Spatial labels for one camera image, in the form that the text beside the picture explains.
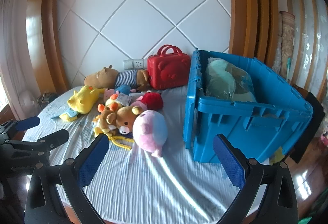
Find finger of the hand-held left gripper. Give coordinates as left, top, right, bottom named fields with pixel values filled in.
left=33, top=129, right=70, bottom=155
left=0, top=116, right=41, bottom=137

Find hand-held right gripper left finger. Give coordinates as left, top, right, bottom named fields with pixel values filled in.
left=25, top=134, right=110, bottom=224

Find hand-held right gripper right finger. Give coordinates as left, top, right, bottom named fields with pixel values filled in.
left=213, top=133, right=299, bottom=224

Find blue plastic storage crate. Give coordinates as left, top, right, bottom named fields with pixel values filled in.
left=183, top=48, right=313, bottom=164

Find yellow plastic tongs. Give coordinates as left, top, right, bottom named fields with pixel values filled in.
left=109, top=134, right=135, bottom=150

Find small orange giraffe plush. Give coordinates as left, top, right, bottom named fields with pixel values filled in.
left=93, top=106, right=118, bottom=137

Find brown bear plush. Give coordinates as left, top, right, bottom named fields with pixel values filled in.
left=106, top=105, right=144, bottom=135

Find large round pink pig plush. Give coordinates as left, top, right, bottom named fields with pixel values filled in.
left=132, top=110, right=168, bottom=158

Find dark patterned bag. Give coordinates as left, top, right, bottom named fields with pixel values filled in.
left=37, top=91, right=58, bottom=110

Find yellow mouse plush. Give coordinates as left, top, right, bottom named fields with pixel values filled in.
left=67, top=85, right=107, bottom=114

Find yellow duck plush orange feet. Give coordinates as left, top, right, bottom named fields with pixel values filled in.
left=97, top=93, right=130, bottom=113

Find small light pink plush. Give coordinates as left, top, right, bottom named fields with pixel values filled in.
left=103, top=88, right=120, bottom=101

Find brown plush with striped shirt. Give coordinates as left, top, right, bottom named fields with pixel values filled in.
left=84, top=65, right=150, bottom=91

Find plain white curtain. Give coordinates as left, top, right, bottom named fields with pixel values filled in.
left=0, top=0, right=34, bottom=122

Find blue plush toy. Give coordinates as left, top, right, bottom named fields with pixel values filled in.
left=115, top=84, right=131, bottom=95

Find pink pig plush red dress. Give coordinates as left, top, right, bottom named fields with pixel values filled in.
left=129, top=92, right=164, bottom=112

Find teal plush in plastic bag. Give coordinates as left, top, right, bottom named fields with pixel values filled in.
left=205, top=57, right=258, bottom=103

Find black cloth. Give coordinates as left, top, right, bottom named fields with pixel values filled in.
left=291, top=86, right=326, bottom=163

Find red bear-embossed toy suitcase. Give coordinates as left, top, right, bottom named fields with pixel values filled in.
left=147, top=45, right=191, bottom=90

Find rolled patterned carpet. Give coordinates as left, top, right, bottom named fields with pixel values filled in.
left=273, top=11, right=296, bottom=78

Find wooden arch frame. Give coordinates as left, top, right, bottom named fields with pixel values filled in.
left=227, top=0, right=280, bottom=68
left=26, top=0, right=69, bottom=91

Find white wall socket panel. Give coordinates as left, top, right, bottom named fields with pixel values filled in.
left=123, top=59, right=148, bottom=70

